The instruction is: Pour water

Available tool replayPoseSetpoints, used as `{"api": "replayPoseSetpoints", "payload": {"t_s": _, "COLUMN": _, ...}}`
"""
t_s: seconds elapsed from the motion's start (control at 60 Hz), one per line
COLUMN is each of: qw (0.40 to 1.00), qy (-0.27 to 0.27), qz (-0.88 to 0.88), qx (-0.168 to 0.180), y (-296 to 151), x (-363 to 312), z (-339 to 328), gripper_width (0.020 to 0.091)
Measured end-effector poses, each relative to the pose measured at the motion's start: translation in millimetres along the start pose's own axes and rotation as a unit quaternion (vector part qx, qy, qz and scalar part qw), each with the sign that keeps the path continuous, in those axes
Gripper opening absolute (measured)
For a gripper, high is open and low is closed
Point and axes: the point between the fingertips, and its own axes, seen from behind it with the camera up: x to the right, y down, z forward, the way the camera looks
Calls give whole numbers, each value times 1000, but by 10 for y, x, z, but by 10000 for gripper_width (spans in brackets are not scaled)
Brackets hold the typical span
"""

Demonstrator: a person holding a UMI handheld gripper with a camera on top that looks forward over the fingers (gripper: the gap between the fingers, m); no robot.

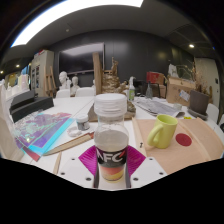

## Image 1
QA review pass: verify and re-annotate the small paint jar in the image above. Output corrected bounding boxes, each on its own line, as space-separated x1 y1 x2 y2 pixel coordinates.
75 114 91 131

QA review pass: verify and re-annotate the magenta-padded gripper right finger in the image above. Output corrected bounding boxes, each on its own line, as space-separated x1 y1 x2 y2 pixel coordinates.
125 144 168 190

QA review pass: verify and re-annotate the thin wooden stick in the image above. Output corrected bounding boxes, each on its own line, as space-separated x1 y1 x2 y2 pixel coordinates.
53 161 63 175

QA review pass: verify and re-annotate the grey newspaper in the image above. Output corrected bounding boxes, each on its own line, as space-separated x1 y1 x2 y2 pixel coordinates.
134 96 186 118

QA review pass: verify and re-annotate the white plastic bag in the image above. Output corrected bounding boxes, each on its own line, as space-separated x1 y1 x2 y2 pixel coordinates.
167 63 179 79

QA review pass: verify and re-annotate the black case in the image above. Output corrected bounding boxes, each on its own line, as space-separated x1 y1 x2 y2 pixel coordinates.
9 89 36 113
11 96 54 123

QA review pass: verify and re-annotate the long ceiling light panel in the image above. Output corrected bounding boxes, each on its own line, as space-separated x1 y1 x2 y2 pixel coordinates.
11 0 144 48

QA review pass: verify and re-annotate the white plaster bust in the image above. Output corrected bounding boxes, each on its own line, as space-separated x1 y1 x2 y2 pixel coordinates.
70 75 81 96
58 70 72 90

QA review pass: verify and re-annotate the brown cardboard box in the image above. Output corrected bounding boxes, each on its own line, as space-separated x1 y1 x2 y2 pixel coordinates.
165 77 196 107

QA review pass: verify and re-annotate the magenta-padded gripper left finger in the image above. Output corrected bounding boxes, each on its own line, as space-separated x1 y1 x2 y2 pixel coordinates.
58 144 101 190

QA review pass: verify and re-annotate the clear drink bottle white cap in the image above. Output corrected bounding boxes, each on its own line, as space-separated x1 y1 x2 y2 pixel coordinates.
93 93 130 183

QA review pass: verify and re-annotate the flat round red coaster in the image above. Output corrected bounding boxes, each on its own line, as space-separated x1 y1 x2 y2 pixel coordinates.
175 132 193 147

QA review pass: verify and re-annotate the white chair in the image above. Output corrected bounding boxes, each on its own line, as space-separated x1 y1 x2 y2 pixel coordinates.
75 86 96 98
205 103 220 124
55 88 72 99

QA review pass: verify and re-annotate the red box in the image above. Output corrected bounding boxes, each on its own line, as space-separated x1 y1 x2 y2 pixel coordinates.
146 71 166 86

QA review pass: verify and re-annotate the small white lid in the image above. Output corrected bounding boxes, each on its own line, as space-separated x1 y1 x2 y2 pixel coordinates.
67 126 83 138

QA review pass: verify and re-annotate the wooden easel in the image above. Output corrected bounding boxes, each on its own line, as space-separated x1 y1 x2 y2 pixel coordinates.
44 65 58 98

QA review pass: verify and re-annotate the wooden paintbrush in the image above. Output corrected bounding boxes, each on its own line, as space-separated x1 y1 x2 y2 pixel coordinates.
43 132 95 157

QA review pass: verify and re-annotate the light wooden board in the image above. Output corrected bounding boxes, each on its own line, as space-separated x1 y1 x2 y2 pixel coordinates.
131 117 224 175

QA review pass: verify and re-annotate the white spray bottle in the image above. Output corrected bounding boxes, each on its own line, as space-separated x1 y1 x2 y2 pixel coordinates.
128 76 136 102

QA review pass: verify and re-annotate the white cabinet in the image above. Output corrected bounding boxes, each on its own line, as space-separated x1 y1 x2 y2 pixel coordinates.
29 49 55 98

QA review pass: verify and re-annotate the lime green mug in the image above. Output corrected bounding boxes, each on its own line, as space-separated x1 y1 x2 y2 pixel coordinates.
146 114 179 150

